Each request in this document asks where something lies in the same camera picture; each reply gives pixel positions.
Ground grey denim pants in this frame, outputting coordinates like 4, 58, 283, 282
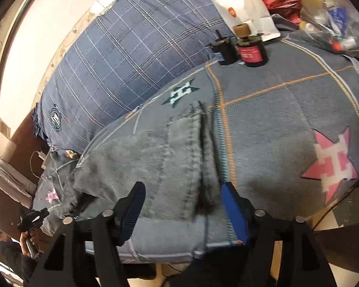
60, 100, 225, 222

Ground small red black box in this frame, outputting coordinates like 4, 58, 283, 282
234, 23, 269, 68

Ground person's left hand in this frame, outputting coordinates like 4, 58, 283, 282
19, 230, 42, 259

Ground person's left forearm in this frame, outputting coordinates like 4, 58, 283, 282
0, 227, 41, 286

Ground grey star print blanket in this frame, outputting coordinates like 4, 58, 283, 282
33, 37, 359, 264

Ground brown wooden headboard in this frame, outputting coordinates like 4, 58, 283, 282
4, 103, 53, 187

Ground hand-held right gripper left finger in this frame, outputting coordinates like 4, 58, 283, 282
27, 182, 147, 287

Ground clear plastic bag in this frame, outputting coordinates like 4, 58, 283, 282
273, 0, 359, 58

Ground grey folded cloth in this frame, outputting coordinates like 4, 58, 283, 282
0, 157, 37, 210

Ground blue plaid pillow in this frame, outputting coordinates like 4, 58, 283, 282
32, 0, 237, 149

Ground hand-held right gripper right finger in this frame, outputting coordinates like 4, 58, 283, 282
221, 182, 338, 287

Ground white paper bag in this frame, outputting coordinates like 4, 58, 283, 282
208, 0, 282, 42

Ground small black container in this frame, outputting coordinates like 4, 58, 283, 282
210, 30, 237, 66

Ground white charger with cable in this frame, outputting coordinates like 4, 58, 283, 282
30, 151, 51, 180

